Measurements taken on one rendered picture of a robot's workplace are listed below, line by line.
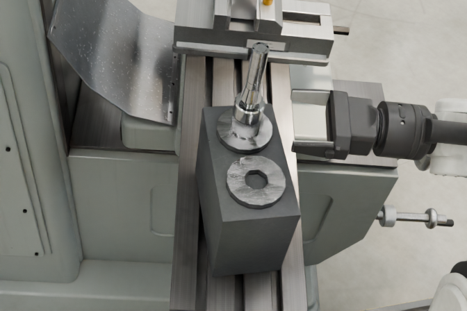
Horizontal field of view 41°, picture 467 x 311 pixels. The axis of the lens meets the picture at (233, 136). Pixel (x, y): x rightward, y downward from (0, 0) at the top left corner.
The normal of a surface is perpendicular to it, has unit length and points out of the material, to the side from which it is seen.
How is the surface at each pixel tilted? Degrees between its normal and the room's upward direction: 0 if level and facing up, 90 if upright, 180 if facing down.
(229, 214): 0
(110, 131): 0
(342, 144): 45
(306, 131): 0
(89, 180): 90
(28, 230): 89
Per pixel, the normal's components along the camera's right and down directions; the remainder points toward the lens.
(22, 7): 0.66, 0.63
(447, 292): -0.97, 0.11
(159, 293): 0.11, -0.61
